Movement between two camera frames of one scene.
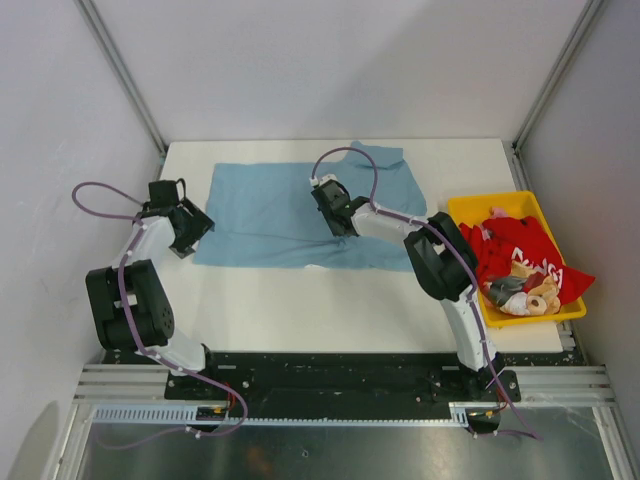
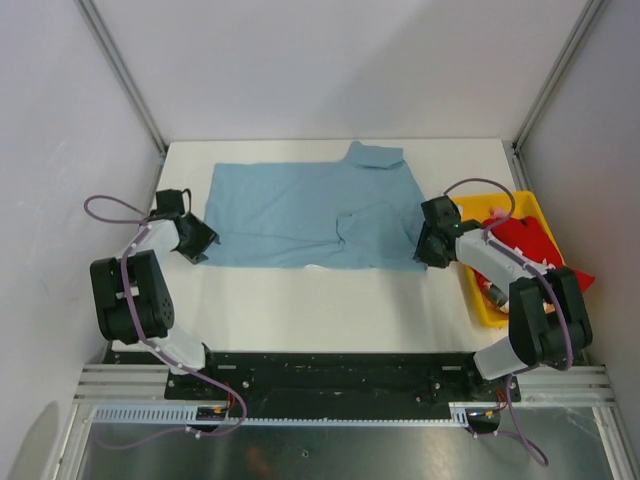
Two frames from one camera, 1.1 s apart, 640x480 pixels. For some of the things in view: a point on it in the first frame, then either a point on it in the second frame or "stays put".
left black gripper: [200, 226] -> [206, 238]
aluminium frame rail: [122, 383] stays put
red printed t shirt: [522, 242] stays put
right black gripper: [335, 231] -> [421, 253]
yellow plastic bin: [471, 208] stays put
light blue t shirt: [266, 213] stays put
